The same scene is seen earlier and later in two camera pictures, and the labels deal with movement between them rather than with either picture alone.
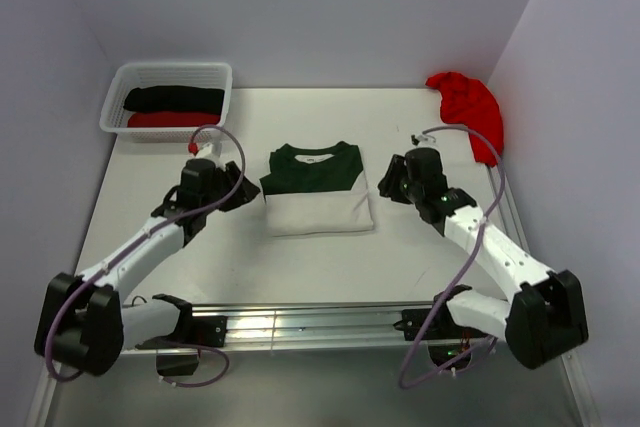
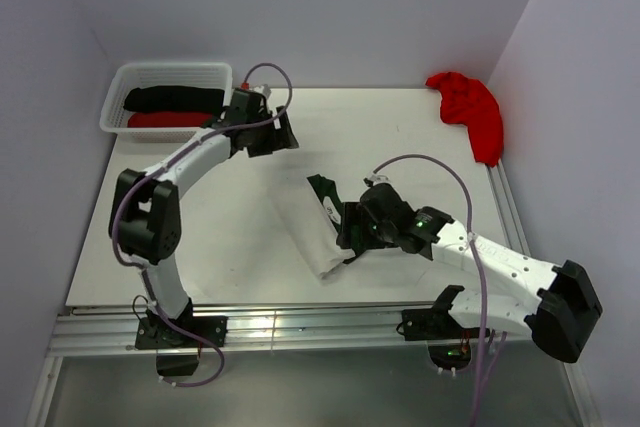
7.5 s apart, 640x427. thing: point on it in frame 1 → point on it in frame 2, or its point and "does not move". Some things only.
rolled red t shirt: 173,119 does not move
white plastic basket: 166,102 does not move
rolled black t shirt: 175,99 does not move
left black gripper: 245,191 → 279,139
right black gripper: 388,185 → 354,213
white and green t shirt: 317,191 → 310,208
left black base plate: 209,330 does not move
